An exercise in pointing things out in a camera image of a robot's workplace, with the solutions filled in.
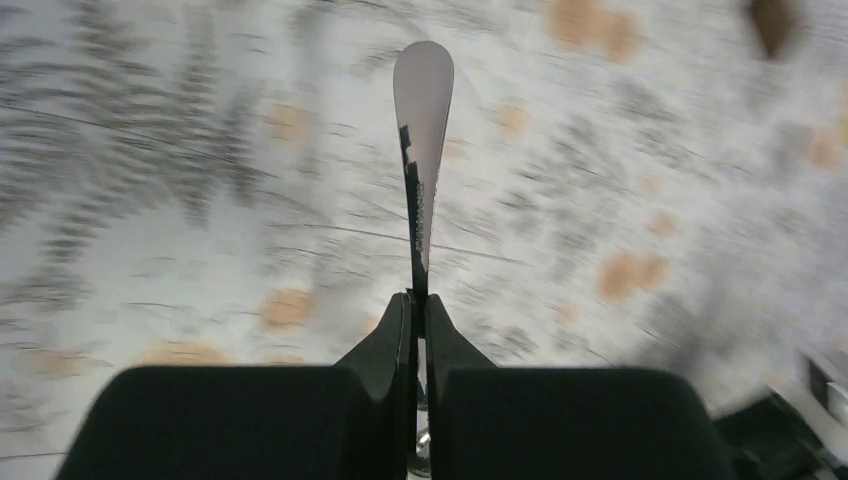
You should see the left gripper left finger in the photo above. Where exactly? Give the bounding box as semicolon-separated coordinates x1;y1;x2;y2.
57;293;416;479

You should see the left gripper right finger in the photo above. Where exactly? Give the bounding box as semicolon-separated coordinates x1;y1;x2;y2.
423;296;732;479

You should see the silver spoon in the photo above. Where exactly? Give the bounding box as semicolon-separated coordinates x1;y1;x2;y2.
393;40;454;478

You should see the floral patterned table mat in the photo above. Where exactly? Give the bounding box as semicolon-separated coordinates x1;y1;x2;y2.
1;1;847;479

